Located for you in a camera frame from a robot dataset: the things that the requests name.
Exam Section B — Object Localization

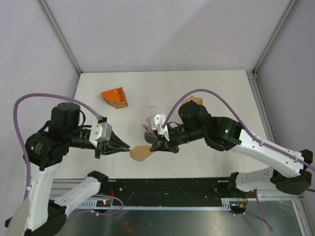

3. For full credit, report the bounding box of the grey cable duct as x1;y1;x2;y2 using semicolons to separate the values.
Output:
77;199;247;212

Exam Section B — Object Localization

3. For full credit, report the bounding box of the orange coffee filter box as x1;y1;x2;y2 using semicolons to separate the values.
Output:
101;87;128;109

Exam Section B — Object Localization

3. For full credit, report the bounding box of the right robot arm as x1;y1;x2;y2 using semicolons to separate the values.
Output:
149;101;313;197

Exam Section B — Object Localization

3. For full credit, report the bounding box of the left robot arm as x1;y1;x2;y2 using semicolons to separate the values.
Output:
5;103;130;236

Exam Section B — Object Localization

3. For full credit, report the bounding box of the clear glass dripper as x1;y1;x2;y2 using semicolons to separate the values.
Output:
138;106;160;132

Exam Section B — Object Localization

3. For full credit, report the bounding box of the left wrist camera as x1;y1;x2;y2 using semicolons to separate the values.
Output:
89;117;112;148

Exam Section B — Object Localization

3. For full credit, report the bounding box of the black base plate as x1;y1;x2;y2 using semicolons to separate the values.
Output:
99;177;255;206

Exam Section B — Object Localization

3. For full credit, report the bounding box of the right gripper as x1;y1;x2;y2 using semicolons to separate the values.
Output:
151;124;205;153

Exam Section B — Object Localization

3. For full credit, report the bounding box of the brown paper coffee filter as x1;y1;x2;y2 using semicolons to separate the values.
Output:
181;96;203;105

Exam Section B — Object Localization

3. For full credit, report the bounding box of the black red carafe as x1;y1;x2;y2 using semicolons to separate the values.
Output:
142;124;157;144

